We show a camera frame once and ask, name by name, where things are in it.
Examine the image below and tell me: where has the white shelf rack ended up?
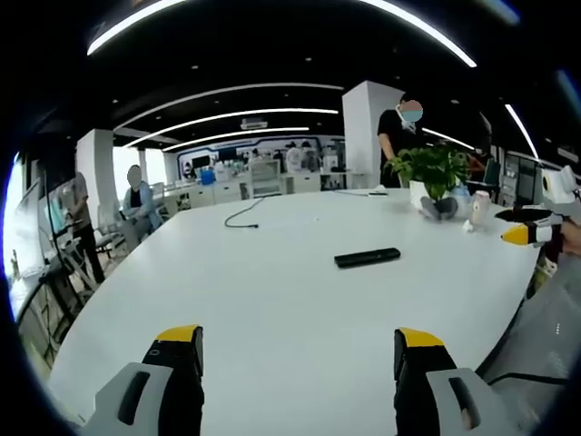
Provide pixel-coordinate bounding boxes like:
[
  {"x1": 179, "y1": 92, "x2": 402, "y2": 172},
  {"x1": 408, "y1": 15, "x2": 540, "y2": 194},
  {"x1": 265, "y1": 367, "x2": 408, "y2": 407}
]
[{"x1": 248, "y1": 158, "x2": 282, "y2": 199}]

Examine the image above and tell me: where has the small white bottle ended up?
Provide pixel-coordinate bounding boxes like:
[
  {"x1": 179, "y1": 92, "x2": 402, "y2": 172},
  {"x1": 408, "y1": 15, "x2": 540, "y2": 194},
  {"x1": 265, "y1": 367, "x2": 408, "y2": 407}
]
[{"x1": 471, "y1": 190, "x2": 491, "y2": 226}]

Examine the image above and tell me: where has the office chair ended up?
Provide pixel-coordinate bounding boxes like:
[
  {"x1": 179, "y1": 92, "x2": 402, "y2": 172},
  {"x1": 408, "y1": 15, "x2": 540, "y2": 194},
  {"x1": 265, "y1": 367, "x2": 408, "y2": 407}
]
[{"x1": 93, "y1": 206, "x2": 137, "y2": 260}]

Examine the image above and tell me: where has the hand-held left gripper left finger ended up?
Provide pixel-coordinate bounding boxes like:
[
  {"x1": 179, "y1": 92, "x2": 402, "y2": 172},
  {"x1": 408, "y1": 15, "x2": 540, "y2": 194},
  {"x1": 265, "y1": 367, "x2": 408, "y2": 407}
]
[{"x1": 80, "y1": 323, "x2": 205, "y2": 436}]

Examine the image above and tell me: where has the white square pillar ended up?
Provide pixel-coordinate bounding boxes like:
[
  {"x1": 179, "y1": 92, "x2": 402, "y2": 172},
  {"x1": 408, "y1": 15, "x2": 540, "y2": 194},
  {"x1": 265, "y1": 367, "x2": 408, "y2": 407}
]
[
  {"x1": 341, "y1": 80, "x2": 405, "y2": 191},
  {"x1": 74, "y1": 128, "x2": 115, "y2": 228}
]

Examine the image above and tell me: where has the green potted plant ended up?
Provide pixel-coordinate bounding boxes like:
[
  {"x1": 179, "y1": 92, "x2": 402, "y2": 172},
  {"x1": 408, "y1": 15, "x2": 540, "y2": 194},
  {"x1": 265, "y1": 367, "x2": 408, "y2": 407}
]
[{"x1": 383, "y1": 144, "x2": 471, "y2": 223}]

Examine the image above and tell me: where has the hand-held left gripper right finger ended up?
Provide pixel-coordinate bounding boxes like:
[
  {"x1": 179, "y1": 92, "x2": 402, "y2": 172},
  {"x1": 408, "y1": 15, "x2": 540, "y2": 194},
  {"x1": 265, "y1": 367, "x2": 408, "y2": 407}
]
[{"x1": 392, "y1": 327, "x2": 523, "y2": 436}]

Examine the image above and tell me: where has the black remote control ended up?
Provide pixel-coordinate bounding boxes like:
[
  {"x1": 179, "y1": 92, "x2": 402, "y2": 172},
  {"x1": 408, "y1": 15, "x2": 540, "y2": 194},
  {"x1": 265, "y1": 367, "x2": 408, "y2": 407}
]
[{"x1": 333, "y1": 247, "x2": 402, "y2": 270}]

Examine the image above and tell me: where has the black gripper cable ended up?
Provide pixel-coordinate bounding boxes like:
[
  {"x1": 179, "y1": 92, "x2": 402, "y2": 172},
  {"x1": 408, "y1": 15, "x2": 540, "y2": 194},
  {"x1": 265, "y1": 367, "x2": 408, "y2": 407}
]
[{"x1": 486, "y1": 372, "x2": 571, "y2": 387}]

